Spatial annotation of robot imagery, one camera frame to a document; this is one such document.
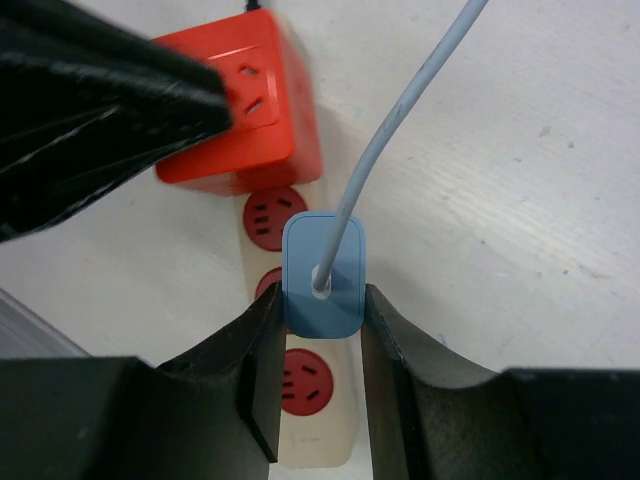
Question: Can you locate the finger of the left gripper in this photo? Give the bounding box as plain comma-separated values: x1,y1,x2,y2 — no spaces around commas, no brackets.
1,1,232,242

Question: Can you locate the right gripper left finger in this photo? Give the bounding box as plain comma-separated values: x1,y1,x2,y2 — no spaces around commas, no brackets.
1,289,285,479

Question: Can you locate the light blue charger plug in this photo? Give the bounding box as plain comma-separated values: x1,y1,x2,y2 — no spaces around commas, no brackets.
282,211,366,339

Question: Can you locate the thin light blue charger cable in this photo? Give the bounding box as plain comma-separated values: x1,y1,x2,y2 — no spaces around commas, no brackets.
310,0,491,296

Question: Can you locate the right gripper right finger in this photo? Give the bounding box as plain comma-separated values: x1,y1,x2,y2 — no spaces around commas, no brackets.
362,285,639,479

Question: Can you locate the aluminium rail frame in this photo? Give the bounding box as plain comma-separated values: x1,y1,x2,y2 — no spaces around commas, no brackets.
0,290,89,360

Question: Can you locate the red cube adapter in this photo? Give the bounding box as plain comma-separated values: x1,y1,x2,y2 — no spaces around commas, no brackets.
155,9,324,196

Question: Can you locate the beige red power strip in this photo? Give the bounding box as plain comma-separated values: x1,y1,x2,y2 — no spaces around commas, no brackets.
234,180,359,469

